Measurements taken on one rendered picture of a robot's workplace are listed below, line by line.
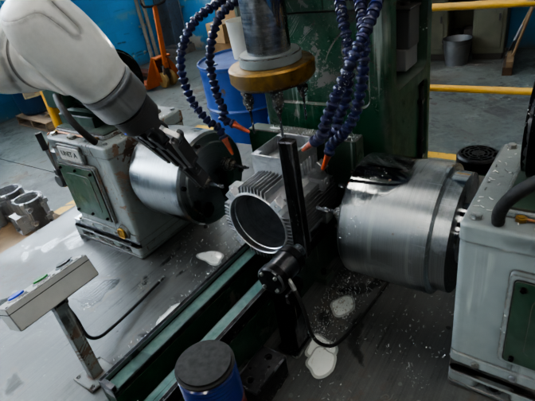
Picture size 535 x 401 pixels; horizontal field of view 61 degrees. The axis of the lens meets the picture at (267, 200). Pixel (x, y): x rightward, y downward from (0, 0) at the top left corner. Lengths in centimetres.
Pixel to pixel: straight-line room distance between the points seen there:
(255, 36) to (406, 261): 50
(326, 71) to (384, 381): 70
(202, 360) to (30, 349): 84
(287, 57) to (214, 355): 61
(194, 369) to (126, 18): 751
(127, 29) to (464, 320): 736
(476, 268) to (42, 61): 69
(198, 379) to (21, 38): 47
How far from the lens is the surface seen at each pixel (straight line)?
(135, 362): 93
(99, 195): 135
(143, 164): 118
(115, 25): 771
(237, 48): 308
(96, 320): 125
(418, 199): 80
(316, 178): 102
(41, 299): 94
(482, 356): 89
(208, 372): 46
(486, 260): 75
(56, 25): 67
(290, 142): 78
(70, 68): 69
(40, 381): 118
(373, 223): 82
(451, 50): 539
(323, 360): 99
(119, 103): 73
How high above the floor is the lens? 157
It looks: 31 degrees down
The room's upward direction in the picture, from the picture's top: 10 degrees counter-clockwise
